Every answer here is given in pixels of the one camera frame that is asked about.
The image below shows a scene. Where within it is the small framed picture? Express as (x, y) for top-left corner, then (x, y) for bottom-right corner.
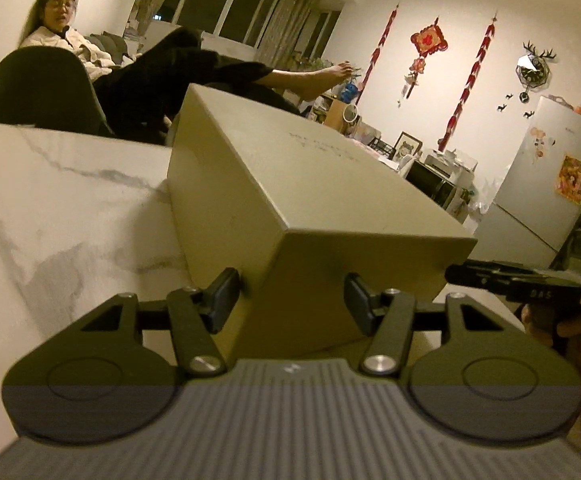
(395, 131), (424, 158)

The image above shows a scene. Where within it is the red knot wall ornament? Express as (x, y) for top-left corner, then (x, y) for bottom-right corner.
(398, 17), (449, 108)

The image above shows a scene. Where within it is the antler wall clock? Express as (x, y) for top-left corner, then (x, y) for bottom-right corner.
(515, 41), (557, 103)

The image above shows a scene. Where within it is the patterned curtain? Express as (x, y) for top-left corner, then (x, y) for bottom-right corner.
(258, 0), (331, 68)

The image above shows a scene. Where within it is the colourful fridge sticker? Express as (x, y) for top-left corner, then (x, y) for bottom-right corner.
(555, 155), (581, 206)

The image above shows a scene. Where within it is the white fridge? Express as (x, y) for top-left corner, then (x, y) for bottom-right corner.
(471, 96), (581, 271)

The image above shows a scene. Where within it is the dark sofa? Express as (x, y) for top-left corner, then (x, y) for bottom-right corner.
(86, 32), (138, 68)

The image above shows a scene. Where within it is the white marble desktop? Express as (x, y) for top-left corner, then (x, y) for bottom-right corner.
(0, 120), (526, 463)

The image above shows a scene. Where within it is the black microwave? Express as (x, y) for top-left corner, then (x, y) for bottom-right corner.
(405, 160), (456, 206)

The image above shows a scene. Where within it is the dark shell chair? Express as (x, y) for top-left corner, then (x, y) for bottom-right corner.
(0, 46), (115, 137)

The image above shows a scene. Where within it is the person's right hand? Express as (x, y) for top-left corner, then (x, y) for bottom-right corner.
(519, 305), (581, 463)

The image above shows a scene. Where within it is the round table mirror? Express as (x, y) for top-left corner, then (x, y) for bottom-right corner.
(341, 105), (362, 133)

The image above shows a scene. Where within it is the beige cardboard box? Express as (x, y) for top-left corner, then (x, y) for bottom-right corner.
(167, 83), (479, 358)

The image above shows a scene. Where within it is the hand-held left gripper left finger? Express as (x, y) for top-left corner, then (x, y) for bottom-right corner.
(70, 266), (242, 377)

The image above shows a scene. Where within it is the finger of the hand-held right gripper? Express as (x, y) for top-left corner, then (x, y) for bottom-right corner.
(445, 260), (519, 303)

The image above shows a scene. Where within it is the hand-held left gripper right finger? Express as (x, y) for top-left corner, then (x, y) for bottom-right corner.
(343, 272), (514, 377)

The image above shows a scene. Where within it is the wooden low cabinet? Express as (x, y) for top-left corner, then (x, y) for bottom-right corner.
(315, 97), (476, 221)

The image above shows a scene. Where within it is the red hanging firecracker string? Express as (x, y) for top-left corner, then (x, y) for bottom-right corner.
(438, 10), (499, 151)
(358, 4), (401, 106)

